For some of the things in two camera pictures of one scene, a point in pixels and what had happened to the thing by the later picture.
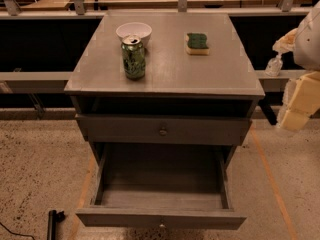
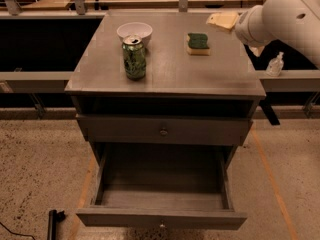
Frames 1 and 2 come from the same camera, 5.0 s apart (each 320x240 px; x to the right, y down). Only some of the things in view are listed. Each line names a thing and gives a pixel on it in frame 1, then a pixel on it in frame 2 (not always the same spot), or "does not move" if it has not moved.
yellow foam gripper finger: [301, 99] to [257, 49]
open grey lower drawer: [161, 186] does not move
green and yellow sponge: [197, 44] does not move
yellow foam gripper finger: [287, 42] to [225, 20]
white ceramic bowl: [143, 30] does not move
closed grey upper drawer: [165, 129] does not move
